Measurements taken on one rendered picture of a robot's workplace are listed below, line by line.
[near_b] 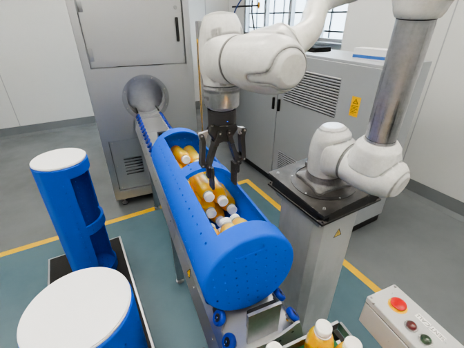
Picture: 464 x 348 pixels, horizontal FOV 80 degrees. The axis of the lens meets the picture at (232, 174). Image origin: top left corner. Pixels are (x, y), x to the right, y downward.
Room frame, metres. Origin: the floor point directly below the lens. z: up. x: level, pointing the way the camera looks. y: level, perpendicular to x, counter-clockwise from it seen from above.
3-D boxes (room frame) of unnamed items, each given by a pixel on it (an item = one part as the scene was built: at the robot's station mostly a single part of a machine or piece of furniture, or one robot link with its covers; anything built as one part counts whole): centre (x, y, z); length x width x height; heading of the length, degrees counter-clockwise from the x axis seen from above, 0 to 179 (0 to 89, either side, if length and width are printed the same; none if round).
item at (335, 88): (2.92, -0.67, 0.72); 2.15 x 0.54 x 1.45; 30
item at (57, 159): (1.39, 0.97, 1.03); 0.28 x 0.28 x 0.01
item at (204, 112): (1.96, 0.19, 0.85); 0.06 x 0.06 x 1.70; 23
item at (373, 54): (2.21, -1.04, 1.48); 0.24 x 0.12 x 0.08; 38
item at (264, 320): (0.46, -0.08, 0.99); 0.10 x 0.02 x 0.12; 113
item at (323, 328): (0.39, -0.22, 1.07); 0.04 x 0.04 x 0.02
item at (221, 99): (0.70, 0.03, 1.55); 0.09 x 0.09 x 0.06
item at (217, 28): (0.69, 0.02, 1.66); 0.13 x 0.11 x 0.16; 33
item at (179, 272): (1.40, 0.39, 0.31); 0.06 x 0.06 x 0.63; 23
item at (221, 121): (0.70, 0.03, 1.47); 0.08 x 0.07 x 0.09; 113
